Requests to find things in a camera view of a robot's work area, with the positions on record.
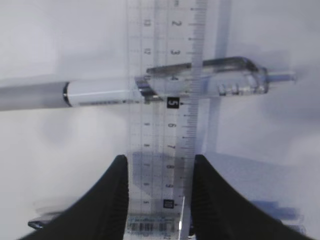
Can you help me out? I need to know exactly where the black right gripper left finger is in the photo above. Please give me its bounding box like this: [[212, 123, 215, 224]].
[[24, 155, 129, 240]]

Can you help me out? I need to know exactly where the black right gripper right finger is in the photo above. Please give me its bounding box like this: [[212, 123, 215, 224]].
[[191, 154, 309, 240]]

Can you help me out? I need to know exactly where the clear plastic ruler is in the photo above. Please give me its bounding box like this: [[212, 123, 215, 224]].
[[123, 0, 208, 240]]

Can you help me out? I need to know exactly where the light blue pen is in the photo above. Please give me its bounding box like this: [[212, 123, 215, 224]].
[[27, 212, 62, 230]]

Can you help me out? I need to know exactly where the grey blue pen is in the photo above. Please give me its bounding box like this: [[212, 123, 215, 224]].
[[0, 56, 296, 111]]

